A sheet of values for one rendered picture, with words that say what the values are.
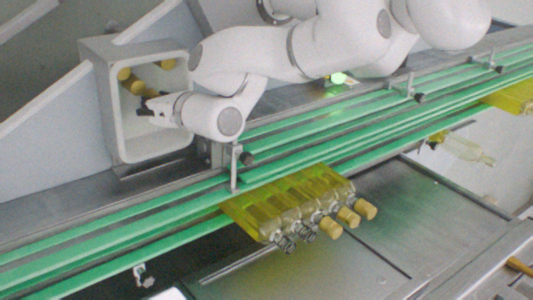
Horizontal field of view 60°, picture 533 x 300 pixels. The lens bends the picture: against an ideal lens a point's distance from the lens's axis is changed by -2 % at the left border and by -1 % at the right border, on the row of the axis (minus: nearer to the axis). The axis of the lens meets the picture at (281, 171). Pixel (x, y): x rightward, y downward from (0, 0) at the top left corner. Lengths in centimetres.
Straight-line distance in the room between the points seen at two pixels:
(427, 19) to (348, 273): 66
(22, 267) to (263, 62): 55
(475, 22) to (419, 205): 88
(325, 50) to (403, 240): 79
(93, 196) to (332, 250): 57
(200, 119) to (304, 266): 49
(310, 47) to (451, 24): 18
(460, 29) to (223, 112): 38
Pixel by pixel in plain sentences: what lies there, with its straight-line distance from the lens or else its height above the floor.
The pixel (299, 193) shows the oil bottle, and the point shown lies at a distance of 109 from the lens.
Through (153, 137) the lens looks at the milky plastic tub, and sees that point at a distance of 109.
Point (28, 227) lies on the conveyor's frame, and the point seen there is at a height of 86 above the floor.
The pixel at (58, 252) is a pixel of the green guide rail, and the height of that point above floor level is 94.
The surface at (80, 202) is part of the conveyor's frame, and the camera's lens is 103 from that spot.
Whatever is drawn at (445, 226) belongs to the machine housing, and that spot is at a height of 120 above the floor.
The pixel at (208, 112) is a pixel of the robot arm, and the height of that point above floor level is 106.
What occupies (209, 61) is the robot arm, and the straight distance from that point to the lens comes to 74.
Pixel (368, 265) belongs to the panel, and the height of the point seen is 120.
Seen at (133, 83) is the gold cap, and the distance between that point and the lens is 99.
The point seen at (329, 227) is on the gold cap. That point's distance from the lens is 103.
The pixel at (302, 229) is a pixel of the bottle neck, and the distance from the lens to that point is 101.
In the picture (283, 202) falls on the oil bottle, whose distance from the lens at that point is 105.
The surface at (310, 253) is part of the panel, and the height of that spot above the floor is 108.
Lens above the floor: 165
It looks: 38 degrees down
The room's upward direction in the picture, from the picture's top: 126 degrees clockwise
